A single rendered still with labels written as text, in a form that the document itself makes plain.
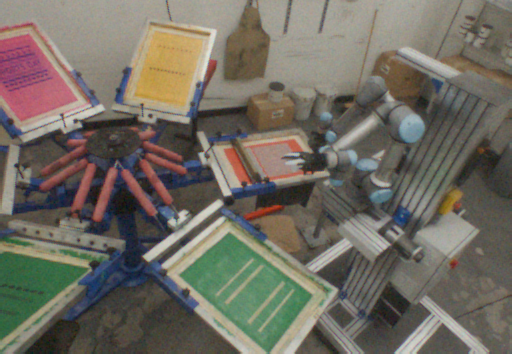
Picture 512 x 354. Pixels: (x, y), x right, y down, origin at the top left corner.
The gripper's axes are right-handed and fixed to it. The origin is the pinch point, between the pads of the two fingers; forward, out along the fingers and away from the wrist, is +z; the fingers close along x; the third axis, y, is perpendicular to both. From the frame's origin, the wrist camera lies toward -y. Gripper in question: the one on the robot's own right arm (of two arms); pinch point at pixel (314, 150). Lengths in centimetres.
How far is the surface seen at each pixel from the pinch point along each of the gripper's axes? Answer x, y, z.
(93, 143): -154, 0, -33
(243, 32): 9, -195, -14
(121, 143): -139, 3, -33
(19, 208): -200, 2, 6
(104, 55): -138, -200, 8
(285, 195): -31.5, 21.5, 20.2
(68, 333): -175, 90, 3
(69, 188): -172, 3, -4
